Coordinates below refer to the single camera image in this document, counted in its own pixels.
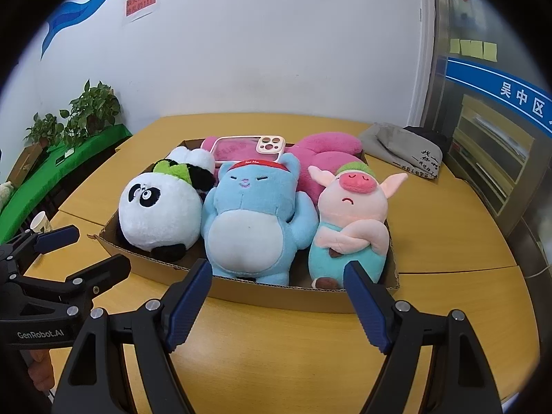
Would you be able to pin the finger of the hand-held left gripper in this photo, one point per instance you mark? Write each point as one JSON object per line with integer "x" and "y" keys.
{"x": 103, "y": 271}
{"x": 56, "y": 237}

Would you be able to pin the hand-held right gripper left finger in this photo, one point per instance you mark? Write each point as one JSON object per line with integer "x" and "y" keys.
{"x": 185, "y": 310}

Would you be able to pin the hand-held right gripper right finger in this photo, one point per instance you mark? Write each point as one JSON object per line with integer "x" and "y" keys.
{"x": 366, "y": 306}

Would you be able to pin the brown cardboard box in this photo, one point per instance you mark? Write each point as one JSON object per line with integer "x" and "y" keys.
{"x": 276, "y": 297}

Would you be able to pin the pink pig plush toy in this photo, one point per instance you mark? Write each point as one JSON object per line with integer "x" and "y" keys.
{"x": 353, "y": 211}

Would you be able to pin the blue plush toy red headband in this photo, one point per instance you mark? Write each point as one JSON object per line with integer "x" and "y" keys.
{"x": 254, "y": 224}

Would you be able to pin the wooden desktop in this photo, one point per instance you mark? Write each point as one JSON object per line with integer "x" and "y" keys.
{"x": 431, "y": 233}

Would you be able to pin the person's left hand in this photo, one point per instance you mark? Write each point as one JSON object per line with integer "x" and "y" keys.
{"x": 41, "y": 371}

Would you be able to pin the paper cup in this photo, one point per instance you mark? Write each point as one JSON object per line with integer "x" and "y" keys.
{"x": 41, "y": 223}

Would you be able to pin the green tablecloth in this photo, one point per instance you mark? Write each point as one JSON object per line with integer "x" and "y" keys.
{"x": 43, "y": 185}

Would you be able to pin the white fluffy toy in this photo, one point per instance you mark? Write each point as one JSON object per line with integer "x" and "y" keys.
{"x": 5, "y": 196}

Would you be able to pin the panda plush toy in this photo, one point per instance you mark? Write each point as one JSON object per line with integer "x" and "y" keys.
{"x": 159, "y": 215}

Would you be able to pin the small brown carton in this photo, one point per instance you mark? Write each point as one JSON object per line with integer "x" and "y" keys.
{"x": 26, "y": 161}

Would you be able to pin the small potted green plant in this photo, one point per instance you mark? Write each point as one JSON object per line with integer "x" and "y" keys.
{"x": 43, "y": 129}

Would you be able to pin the large potted green plant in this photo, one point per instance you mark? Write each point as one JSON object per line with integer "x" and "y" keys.
{"x": 92, "y": 103}

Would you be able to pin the magenta plush toy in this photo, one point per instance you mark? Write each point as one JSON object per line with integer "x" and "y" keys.
{"x": 327, "y": 151}

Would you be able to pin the grey cloth bag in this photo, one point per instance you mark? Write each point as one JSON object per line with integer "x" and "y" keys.
{"x": 388, "y": 142}

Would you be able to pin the black bag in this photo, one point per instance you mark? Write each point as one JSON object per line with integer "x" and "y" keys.
{"x": 427, "y": 136}

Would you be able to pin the pink phone case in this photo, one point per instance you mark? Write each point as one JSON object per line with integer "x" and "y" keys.
{"x": 271, "y": 144}

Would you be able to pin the metal framed glass door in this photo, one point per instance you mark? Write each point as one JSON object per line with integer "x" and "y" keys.
{"x": 496, "y": 159}

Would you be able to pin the blue door sign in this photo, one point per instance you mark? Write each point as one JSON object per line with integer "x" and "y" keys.
{"x": 487, "y": 84}

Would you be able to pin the yellow sticky note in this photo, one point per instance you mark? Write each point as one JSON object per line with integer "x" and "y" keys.
{"x": 477, "y": 48}
{"x": 466, "y": 47}
{"x": 490, "y": 51}
{"x": 455, "y": 46}

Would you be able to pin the blue wall decal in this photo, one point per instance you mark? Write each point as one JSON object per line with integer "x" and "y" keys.
{"x": 69, "y": 13}

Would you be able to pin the red wall sign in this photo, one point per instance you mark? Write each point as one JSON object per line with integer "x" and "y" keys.
{"x": 141, "y": 2}

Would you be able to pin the white wall conduit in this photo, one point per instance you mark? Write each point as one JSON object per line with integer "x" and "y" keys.
{"x": 425, "y": 51}

